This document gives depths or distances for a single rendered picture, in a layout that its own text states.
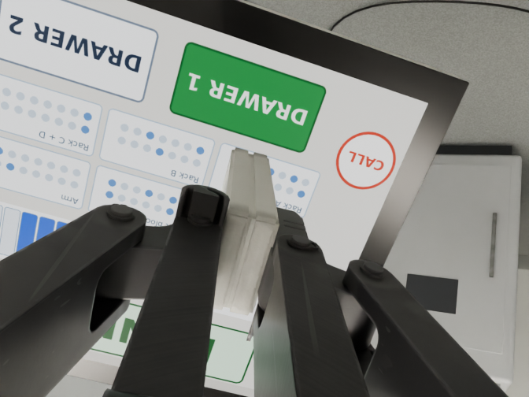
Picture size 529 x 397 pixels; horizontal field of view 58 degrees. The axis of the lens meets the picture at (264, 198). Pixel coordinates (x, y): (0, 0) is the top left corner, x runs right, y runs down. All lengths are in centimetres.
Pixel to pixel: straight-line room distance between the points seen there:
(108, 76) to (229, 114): 8
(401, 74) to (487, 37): 147
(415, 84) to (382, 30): 144
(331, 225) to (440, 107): 11
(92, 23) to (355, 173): 19
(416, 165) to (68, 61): 24
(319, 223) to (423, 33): 147
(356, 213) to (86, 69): 20
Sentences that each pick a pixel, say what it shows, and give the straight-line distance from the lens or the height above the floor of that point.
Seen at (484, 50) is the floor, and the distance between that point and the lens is 184.
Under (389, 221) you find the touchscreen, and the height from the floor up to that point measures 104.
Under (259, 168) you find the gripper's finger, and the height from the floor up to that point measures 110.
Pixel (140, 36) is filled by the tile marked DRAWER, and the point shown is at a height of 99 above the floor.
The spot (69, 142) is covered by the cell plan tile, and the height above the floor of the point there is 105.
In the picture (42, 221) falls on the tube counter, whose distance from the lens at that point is 37.
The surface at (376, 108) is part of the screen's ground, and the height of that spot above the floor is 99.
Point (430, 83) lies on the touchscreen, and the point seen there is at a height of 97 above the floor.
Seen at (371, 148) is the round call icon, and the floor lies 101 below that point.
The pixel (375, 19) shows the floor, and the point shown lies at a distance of 173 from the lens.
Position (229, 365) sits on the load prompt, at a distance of 41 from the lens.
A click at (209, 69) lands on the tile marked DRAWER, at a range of 31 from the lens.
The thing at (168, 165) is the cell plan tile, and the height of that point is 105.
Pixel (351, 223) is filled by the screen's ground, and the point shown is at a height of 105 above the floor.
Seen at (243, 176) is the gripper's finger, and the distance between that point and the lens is 15.
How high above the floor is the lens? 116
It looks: 20 degrees down
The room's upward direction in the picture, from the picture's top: 167 degrees counter-clockwise
